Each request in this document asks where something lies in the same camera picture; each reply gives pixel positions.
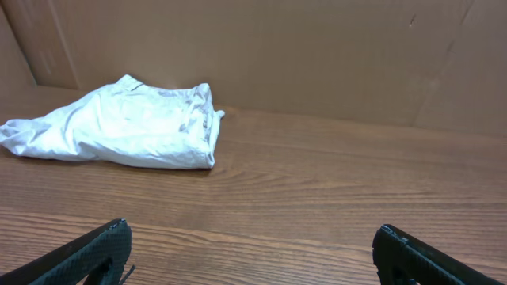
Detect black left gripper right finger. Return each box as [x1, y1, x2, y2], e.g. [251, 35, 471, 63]
[372, 224, 502, 285]

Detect beige folded shorts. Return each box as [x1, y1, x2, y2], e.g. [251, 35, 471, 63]
[1, 74, 225, 169]

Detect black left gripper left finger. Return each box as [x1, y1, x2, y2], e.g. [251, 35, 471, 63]
[1, 218, 132, 285]

